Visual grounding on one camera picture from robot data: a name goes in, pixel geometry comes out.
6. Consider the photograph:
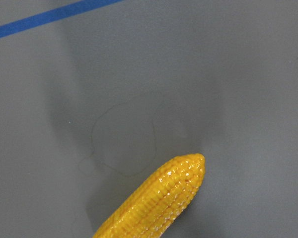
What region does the yellow plastic corn cob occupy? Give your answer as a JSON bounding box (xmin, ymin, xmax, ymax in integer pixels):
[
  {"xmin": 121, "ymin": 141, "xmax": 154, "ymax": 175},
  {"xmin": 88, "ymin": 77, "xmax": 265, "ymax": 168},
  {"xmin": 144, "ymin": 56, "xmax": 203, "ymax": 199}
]
[{"xmin": 94, "ymin": 153, "xmax": 205, "ymax": 238}]

